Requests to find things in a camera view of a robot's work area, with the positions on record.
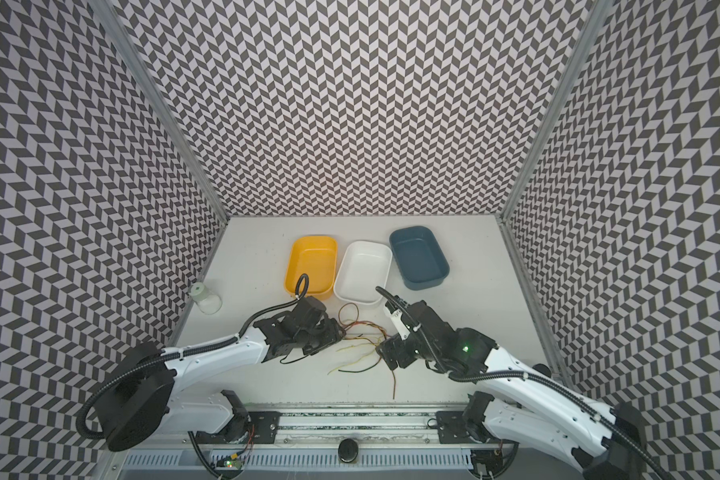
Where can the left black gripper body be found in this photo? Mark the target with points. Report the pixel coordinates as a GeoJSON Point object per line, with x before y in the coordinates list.
{"type": "Point", "coordinates": [319, 335]}

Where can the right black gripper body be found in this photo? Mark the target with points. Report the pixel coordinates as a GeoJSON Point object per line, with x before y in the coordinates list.
{"type": "Point", "coordinates": [400, 346]}

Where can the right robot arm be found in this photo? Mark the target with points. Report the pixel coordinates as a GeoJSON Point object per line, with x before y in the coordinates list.
{"type": "Point", "coordinates": [517, 403]}

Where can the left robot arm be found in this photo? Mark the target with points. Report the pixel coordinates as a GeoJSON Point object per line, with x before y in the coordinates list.
{"type": "Point", "coordinates": [156, 390]}

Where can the yellow plastic tray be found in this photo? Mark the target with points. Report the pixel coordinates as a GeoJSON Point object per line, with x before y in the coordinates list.
{"type": "Point", "coordinates": [315, 256]}

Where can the dark teal plastic tray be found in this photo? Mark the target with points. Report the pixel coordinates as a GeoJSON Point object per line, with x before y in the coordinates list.
{"type": "Point", "coordinates": [420, 259]}

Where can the white plastic tray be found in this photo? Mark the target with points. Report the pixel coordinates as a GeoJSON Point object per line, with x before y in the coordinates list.
{"type": "Point", "coordinates": [365, 265]}

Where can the clear jar white lid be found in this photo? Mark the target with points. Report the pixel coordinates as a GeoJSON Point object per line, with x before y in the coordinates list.
{"type": "Point", "coordinates": [206, 300]}

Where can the black round knob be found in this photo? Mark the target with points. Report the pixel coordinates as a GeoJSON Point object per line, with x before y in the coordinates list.
{"type": "Point", "coordinates": [348, 451]}

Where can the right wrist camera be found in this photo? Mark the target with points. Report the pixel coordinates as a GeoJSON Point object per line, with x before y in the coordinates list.
{"type": "Point", "coordinates": [398, 319]}

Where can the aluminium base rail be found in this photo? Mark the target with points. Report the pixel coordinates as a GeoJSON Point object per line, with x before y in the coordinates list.
{"type": "Point", "coordinates": [414, 442]}

